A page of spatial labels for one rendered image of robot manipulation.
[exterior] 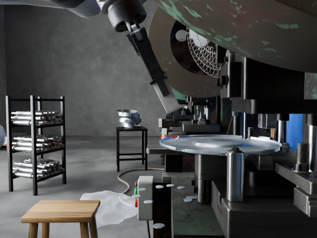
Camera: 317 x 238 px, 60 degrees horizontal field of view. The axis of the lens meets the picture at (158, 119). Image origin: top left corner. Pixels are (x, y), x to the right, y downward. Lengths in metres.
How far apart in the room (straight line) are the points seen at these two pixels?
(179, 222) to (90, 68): 7.15
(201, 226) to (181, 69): 1.55
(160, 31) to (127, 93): 5.39
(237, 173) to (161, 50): 1.60
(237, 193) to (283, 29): 0.33
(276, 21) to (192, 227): 0.41
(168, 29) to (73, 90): 5.86
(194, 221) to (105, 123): 6.97
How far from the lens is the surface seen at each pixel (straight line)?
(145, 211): 0.95
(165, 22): 2.08
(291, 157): 0.67
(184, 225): 0.57
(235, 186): 0.52
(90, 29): 7.80
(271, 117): 0.70
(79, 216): 1.48
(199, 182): 0.66
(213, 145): 0.64
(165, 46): 2.04
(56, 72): 7.90
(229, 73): 0.65
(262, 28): 0.29
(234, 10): 0.28
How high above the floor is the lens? 0.88
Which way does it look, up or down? 3 degrees down
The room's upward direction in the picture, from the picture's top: straight up
